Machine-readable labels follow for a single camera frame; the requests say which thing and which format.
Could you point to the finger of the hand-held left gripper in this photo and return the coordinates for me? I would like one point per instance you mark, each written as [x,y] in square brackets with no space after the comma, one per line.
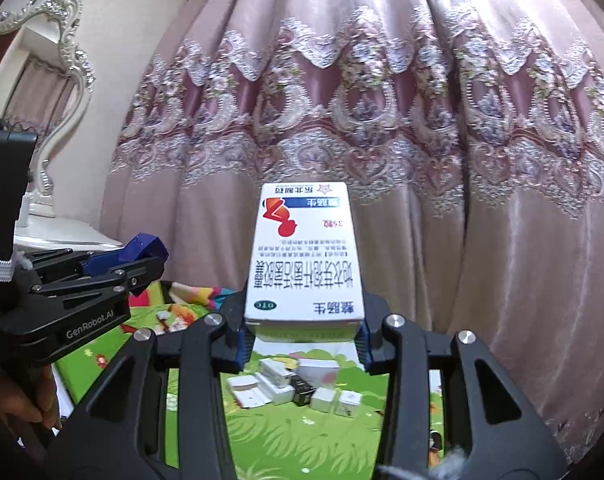
[142,249]
[132,280]

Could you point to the pink embroidered curtain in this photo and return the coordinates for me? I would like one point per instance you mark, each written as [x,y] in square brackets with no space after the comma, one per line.
[381,110]

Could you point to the pile of small white boxes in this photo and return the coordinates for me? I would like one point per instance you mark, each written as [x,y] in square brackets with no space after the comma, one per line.
[277,377]

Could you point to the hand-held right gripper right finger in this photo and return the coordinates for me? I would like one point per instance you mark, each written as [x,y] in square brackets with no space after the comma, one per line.
[362,346]

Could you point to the small black box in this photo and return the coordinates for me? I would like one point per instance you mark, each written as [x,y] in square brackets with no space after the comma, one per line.
[302,391]

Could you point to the white dresser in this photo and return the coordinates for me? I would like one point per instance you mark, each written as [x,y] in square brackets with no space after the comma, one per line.
[67,232]

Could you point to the white medicine box red figure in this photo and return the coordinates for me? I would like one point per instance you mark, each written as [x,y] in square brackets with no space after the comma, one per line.
[304,255]

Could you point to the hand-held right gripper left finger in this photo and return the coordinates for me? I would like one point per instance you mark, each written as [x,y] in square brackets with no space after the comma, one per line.
[240,346]

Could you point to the ornate white framed mirror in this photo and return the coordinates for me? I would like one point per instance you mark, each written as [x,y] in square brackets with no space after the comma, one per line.
[64,50]

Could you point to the person's left hand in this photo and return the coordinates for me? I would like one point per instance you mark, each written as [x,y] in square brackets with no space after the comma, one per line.
[44,400]

